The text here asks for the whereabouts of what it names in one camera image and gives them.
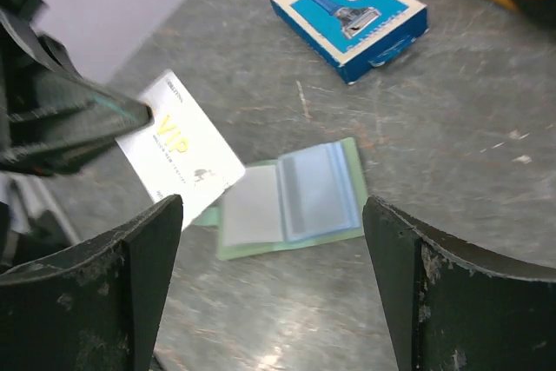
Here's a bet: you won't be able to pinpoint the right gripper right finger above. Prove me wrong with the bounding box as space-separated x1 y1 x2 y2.
362 196 555 370

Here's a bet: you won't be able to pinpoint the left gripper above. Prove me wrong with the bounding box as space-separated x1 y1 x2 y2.
1 0 152 171

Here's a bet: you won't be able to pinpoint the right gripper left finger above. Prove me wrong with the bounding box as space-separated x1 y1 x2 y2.
1 195 183 370

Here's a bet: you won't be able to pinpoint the white VIP credit card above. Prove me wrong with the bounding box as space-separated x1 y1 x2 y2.
117 70 246 227

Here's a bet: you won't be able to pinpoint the green card holder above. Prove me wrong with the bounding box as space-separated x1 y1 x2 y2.
193 137 368 260

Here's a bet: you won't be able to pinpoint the blue white product box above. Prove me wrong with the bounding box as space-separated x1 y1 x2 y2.
270 0 428 85

